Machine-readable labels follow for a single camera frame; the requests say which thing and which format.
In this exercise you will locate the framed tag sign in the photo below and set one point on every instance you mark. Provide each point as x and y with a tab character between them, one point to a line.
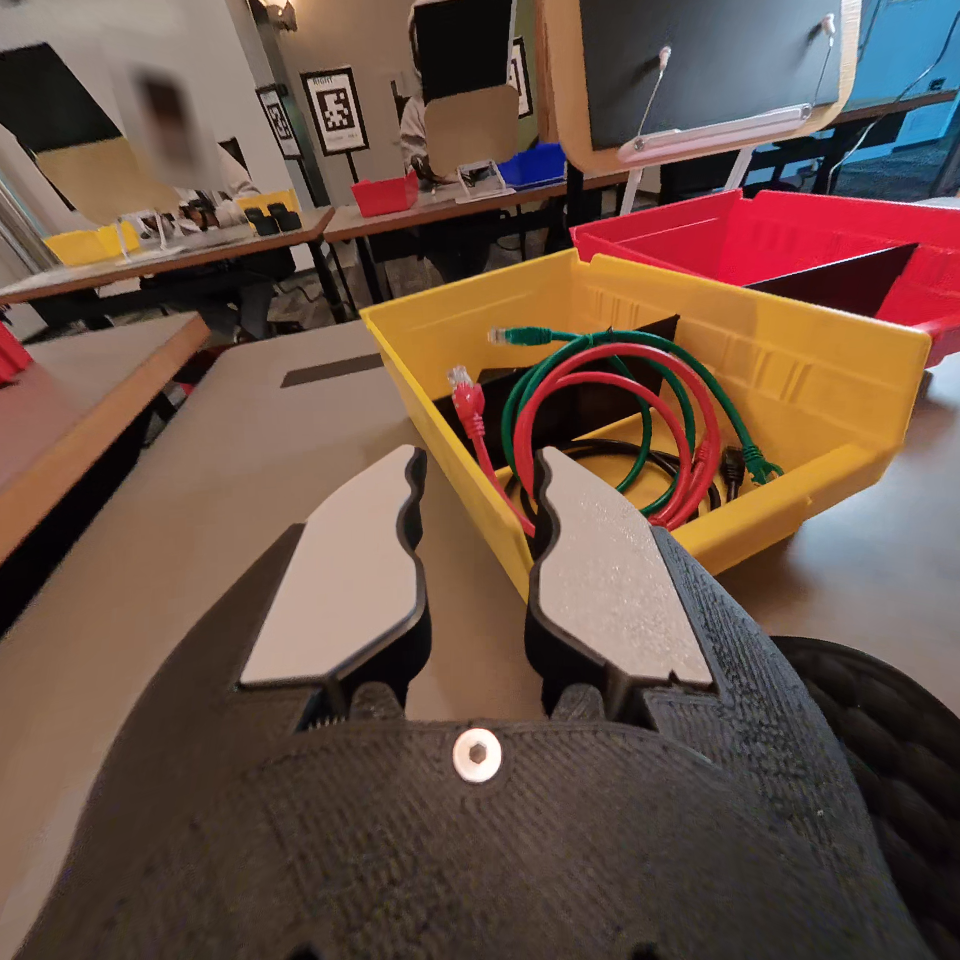
521	75
277	120
335	111

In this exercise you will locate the wooden top desk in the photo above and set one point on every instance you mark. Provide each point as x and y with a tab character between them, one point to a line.
112	270
67	390

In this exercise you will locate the black bin divider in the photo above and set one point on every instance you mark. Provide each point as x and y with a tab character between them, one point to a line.
592	412
847	281

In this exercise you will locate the blue storage bin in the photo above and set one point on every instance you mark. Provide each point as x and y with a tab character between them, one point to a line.
536	165

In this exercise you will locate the black office chair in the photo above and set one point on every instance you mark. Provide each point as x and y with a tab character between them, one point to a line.
900	750

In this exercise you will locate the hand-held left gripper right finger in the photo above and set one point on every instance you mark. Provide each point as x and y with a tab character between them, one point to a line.
615	592

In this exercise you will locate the small red storage bin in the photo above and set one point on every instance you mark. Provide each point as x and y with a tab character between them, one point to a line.
386	195

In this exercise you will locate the yellow storage bin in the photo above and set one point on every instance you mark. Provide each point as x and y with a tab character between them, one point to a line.
75	246
266	201
825	375

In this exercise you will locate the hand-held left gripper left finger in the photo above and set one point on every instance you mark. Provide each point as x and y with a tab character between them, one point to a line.
337	585

